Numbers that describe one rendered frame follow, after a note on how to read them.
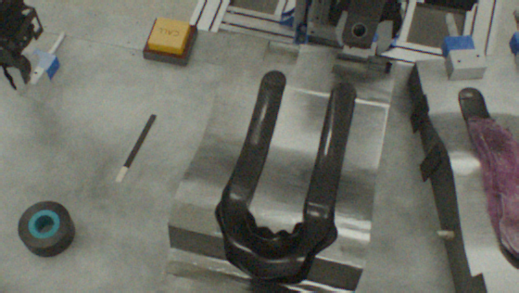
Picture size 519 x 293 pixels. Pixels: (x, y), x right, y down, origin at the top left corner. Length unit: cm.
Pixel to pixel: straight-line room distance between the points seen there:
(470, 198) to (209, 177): 36
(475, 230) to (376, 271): 15
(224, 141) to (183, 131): 13
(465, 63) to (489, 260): 32
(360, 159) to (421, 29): 112
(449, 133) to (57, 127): 63
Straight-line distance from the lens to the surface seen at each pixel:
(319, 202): 92
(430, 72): 114
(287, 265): 92
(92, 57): 123
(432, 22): 210
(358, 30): 101
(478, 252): 98
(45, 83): 118
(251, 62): 107
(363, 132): 102
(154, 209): 104
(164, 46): 118
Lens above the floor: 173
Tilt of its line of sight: 61 degrees down
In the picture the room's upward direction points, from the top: 8 degrees counter-clockwise
